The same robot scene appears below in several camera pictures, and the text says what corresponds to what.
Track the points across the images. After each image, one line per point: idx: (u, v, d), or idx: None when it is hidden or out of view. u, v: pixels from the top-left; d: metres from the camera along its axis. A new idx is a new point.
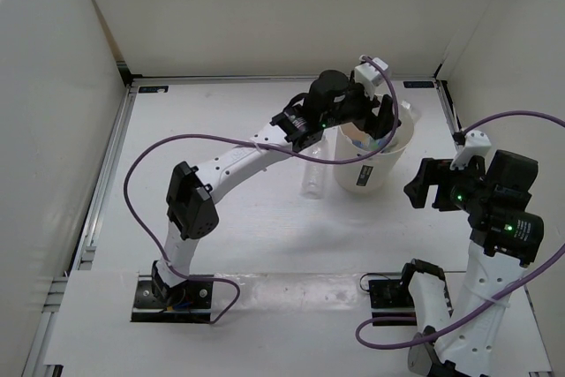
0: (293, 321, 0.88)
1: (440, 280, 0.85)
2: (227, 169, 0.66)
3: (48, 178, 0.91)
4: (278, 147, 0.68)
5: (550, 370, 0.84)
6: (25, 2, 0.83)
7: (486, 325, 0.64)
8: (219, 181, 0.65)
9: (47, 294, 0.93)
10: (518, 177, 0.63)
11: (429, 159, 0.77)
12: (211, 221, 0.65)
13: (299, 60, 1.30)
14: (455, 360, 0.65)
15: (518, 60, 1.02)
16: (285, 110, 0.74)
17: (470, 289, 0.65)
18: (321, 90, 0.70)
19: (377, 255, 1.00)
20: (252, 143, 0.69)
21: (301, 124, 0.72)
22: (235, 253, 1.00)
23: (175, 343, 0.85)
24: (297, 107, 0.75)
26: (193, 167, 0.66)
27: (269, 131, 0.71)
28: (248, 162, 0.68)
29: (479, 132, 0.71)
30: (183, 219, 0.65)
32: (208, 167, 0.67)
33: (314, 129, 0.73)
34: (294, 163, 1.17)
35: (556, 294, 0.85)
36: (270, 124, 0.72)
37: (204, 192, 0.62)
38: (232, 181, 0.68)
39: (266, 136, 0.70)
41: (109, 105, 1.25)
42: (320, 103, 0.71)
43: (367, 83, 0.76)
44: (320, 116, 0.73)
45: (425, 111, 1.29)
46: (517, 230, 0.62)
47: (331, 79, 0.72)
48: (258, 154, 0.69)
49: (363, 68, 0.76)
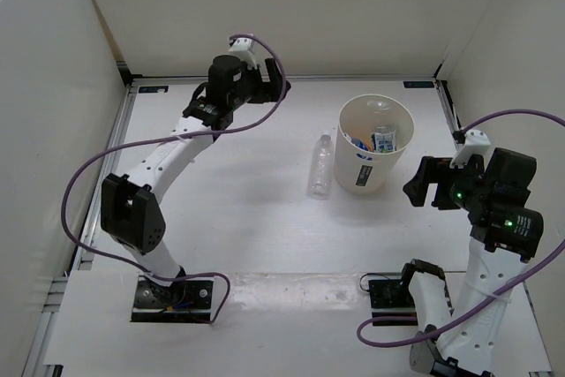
0: (293, 321, 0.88)
1: (440, 280, 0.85)
2: (159, 166, 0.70)
3: (48, 178, 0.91)
4: (200, 131, 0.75)
5: (550, 370, 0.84)
6: (24, 2, 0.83)
7: (488, 321, 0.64)
8: (155, 178, 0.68)
9: (47, 294, 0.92)
10: (516, 174, 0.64)
11: (429, 158, 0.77)
12: (158, 225, 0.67)
13: (299, 59, 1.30)
14: (456, 357, 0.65)
15: (518, 60, 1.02)
16: (192, 102, 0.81)
17: (471, 285, 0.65)
18: (221, 73, 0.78)
19: (378, 255, 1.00)
20: (173, 137, 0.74)
21: (212, 109, 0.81)
22: (235, 253, 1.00)
23: (175, 342, 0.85)
24: (201, 98, 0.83)
26: (123, 177, 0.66)
27: (184, 122, 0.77)
28: (177, 154, 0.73)
29: (478, 131, 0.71)
30: (129, 234, 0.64)
32: (139, 169, 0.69)
33: (225, 110, 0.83)
34: (294, 164, 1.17)
35: (556, 293, 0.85)
36: (184, 116, 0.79)
37: (143, 192, 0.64)
38: (167, 175, 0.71)
39: (184, 128, 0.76)
41: (109, 105, 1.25)
42: (222, 86, 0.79)
43: (247, 54, 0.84)
44: (227, 97, 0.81)
45: (425, 111, 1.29)
46: (517, 225, 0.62)
47: (225, 60, 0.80)
48: (182, 145, 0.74)
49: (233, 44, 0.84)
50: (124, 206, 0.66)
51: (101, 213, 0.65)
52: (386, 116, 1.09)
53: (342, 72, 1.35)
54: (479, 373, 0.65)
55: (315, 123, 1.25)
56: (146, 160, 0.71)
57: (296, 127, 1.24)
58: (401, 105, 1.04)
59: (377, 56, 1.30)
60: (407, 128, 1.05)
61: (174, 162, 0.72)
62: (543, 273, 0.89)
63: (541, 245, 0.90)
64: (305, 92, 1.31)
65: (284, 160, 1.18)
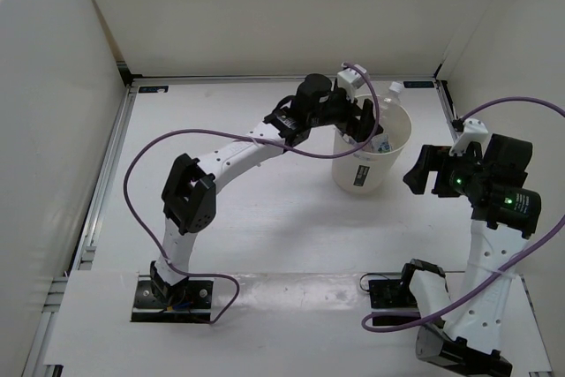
0: (293, 320, 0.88)
1: (440, 276, 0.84)
2: (227, 161, 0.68)
3: (48, 177, 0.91)
4: (274, 142, 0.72)
5: (550, 370, 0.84)
6: (25, 2, 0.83)
7: (494, 297, 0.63)
8: (222, 172, 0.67)
9: (47, 294, 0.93)
10: (514, 157, 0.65)
11: (430, 147, 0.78)
12: (208, 214, 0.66)
13: (299, 60, 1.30)
14: (466, 336, 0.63)
15: (520, 59, 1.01)
16: (274, 111, 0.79)
17: (476, 263, 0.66)
18: (308, 92, 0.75)
19: (378, 255, 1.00)
20: (248, 138, 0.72)
21: (290, 124, 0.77)
22: (236, 250, 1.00)
23: (175, 342, 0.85)
24: (286, 109, 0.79)
26: (195, 159, 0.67)
27: (264, 127, 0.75)
28: (247, 155, 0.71)
29: (477, 120, 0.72)
30: (181, 210, 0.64)
32: (210, 158, 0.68)
33: (303, 128, 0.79)
34: (294, 164, 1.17)
35: (554, 293, 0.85)
36: (264, 122, 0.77)
37: (207, 179, 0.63)
38: (231, 172, 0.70)
39: (261, 132, 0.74)
41: (109, 105, 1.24)
42: (310, 103, 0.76)
43: (349, 86, 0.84)
44: (309, 116, 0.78)
45: (425, 112, 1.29)
46: (517, 203, 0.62)
47: (317, 80, 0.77)
48: (254, 147, 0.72)
49: (344, 72, 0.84)
50: (188, 185, 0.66)
51: (166, 185, 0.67)
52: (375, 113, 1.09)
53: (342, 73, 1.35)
54: (489, 352, 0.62)
55: None
56: (219, 150, 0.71)
57: None
58: (399, 106, 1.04)
59: (378, 56, 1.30)
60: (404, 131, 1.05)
61: (241, 162, 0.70)
62: (542, 272, 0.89)
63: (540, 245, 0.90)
64: None
65: (285, 160, 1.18)
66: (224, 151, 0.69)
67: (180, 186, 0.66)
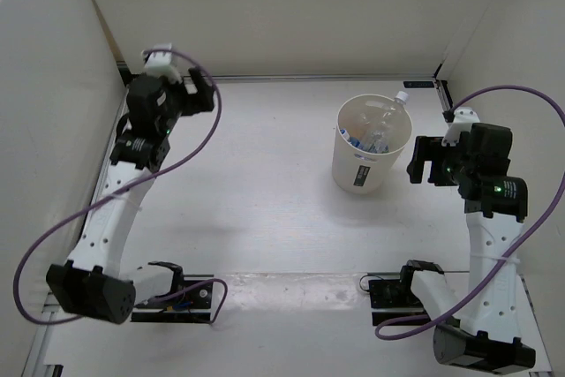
0: (294, 320, 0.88)
1: (440, 274, 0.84)
2: (104, 237, 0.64)
3: (48, 177, 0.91)
4: (136, 181, 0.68)
5: (550, 370, 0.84)
6: (25, 3, 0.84)
7: (505, 284, 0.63)
8: (104, 254, 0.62)
9: (48, 294, 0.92)
10: (497, 147, 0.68)
11: (423, 137, 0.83)
12: (126, 292, 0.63)
13: (298, 60, 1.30)
14: (486, 328, 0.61)
15: (519, 59, 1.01)
16: (118, 141, 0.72)
17: (480, 254, 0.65)
18: (139, 101, 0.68)
19: (378, 255, 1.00)
20: (108, 196, 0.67)
21: (142, 142, 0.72)
22: (236, 250, 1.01)
23: (175, 342, 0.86)
24: (128, 131, 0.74)
26: (65, 263, 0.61)
27: (116, 172, 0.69)
28: (119, 214, 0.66)
29: (469, 111, 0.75)
30: (96, 313, 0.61)
32: (84, 249, 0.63)
33: (157, 139, 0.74)
34: (294, 163, 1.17)
35: (554, 293, 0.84)
36: (113, 164, 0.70)
37: (92, 275, 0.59)
38: (116, 244, 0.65)
39: (117, 178, 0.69)
41: (109, 105, 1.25)
42: (149, 111, 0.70)
43: (169, 68, 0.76)
44: (155, 124, 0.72)
45: (425, 112, 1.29)
46: (506, 191, 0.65)
47: (143, 84, 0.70)
48: (121, 200, 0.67)
49: (153, 61, 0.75)
50: None
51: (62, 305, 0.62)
52: (374, 114, 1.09)
53: (342, 73, 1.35)
54: (510, 341, 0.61)
55: (315, 124, 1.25)
56: (86, 232, 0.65)
57: (296, 128, 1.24)
58: (404, 109, 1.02)
59: (377, 56, 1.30)
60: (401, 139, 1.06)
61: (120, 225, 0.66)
62: (541, 272, 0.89)
63: (540, 245, 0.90)
64: (304, 93, 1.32)
65: (285, 160, 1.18)
66: (91, 230, 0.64)
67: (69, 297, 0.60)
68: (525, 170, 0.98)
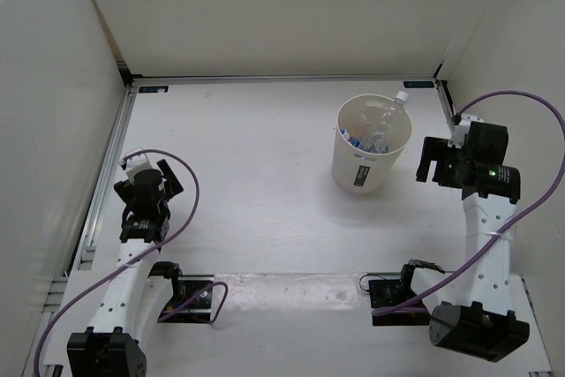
0: (294, 321, 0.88)
1: (440, 274, 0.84)
2: (122, 301, 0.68)
3: (48, 177, 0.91)
4: (146, 251, 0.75)
5: (550, 370, 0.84)
6: (25, 3, 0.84)
7: (499, 260, 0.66)
8: (123, 316, 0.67)
9: (47, 294, 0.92)
10: (493, 139, 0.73)
11: (431, 137, 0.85)
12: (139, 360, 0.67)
13: (298, 60, 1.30)
14: (481, 299, 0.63)
15: (519, 60, 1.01)
16: (125, 223, 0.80)
17: (476, 231, 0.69)
18: (146, 185, 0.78)
19: (378, 255, 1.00)
20: (123, 266, 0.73)
21: (146, 222, 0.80)
22: (236, 250, 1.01)
23: (175, 342, 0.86)
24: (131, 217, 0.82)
26: (86, 330, 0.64)
27: (125, 247, 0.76)
28: (134, 281, 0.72)
29: (476, 116, 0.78)
30: None
32: (102, 314, 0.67)
33: (157, 218, 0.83)
34: (293, 164, 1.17)
35: (553, 293, 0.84)
36: (124, 241, 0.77)
37: (117, 335, 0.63)
38: (131, 307, 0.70)
39: (129, 252, 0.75)
41: (109, 105, 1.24)
42: (153, 195, 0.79)
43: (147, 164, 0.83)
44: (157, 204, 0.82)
45: (425, 112, 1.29)
46: (500, 174, 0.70)
47: (145, 174, 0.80)
48: (134, 270, 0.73)
49: (131, 163, 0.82)
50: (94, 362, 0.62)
51: None
52: (374, 114, 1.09)
53: (342, 73, 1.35)
54: (505, 313, 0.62)
55: (315, 124, 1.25)
56: (104, 300, 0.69)
57: (296, 128, 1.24)
58: (404, 109, 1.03)
59: (377, 56, 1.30)
60: (401, 139, 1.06)
61: (135, 292, 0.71)
62: (540, 271, 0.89)
63: (541, 245, 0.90)
64: (304, 93, 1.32)
65: (285, 160, 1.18)
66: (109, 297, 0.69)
67: (90, 367, 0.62)
68: (524, 170, 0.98)
